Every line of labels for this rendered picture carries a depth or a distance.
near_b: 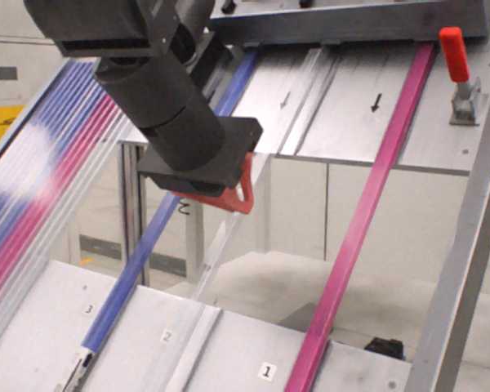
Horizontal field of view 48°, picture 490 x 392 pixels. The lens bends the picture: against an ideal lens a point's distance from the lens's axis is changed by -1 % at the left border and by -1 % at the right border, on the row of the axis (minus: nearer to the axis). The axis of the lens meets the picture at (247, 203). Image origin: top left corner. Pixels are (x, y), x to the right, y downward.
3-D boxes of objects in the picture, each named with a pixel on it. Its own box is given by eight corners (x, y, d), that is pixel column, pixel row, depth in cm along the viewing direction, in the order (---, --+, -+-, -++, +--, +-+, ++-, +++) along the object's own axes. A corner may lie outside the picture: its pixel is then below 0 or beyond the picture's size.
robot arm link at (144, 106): (71, 77, 39) (135, 66, 36) (108, 11, 42) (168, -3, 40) (126, 140, 44) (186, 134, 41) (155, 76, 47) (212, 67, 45)
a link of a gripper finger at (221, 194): (224, 175, 58) (179, 116, 51) (282, 182, 54) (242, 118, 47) (196, 231, 56) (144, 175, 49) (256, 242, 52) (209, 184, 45)
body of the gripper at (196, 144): (176, 126, 53) (133, 69, 47) (268, 131, 47) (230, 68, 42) (144, 182, 50) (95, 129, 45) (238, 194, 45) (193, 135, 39)
